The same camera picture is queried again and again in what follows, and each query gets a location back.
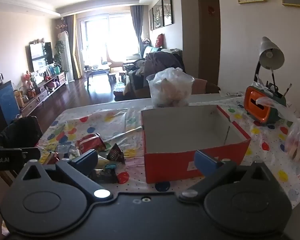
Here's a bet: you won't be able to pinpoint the dark cabinet blue panel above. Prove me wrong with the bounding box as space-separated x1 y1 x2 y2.
0 80 16 129

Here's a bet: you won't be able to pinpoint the black chair with cloth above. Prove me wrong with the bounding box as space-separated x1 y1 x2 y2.
0 116 43 151

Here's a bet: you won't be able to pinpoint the wooden television cabinet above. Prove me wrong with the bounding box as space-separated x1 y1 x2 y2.
19 71 67 117

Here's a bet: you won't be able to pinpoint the red cardboard box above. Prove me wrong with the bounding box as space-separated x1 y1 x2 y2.
141 104 252 184

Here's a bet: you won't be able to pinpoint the brown door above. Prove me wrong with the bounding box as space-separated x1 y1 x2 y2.
197 0 221 87

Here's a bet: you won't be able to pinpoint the white standing air conditioner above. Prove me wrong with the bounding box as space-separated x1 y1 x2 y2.
57 31 73 83

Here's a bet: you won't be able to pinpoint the clear bag pink contents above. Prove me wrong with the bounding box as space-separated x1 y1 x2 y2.
256 96 300 162

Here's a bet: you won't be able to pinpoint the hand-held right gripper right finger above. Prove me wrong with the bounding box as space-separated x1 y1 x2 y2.
177 150 284 202

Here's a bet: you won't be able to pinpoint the sofa with clothes pile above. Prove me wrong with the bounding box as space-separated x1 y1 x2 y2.
122 45 186 100

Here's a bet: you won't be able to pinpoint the clear bag of bread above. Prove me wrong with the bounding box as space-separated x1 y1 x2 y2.
146 67 195 108

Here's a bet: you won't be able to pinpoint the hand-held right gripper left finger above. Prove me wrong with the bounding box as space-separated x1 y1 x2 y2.
11 149 113 202

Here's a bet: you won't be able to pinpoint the orange green tissue holder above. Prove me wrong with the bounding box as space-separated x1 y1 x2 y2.
243 84 293 126

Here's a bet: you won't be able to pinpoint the red snack packet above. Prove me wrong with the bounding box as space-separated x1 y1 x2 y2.
76 133 107 153

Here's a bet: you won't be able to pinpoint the grey curtain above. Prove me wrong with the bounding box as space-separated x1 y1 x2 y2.
66 14 82 80
129 4 144 55

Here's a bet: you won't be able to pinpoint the grey desk lamp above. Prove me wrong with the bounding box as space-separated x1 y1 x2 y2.
254 36 285 87

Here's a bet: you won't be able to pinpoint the wooden chair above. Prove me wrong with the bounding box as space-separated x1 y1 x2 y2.
191 78 221 95

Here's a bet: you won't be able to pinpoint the television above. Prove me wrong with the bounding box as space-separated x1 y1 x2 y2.
28 42 54 73

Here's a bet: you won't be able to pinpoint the coffee table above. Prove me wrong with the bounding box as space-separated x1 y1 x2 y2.
83 63 111 83

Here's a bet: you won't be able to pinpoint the dark shiny snack packet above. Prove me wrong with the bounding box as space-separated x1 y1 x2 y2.
91 167 119 184

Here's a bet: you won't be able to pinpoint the brown chocolate packet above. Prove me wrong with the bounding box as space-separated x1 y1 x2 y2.
106 143 126 165

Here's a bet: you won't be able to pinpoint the balloon print tablecloth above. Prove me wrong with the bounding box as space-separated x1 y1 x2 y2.
36 94 300 208

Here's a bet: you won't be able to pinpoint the yellow cartoon snack packet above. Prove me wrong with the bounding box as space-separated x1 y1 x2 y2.
39 151 61 165

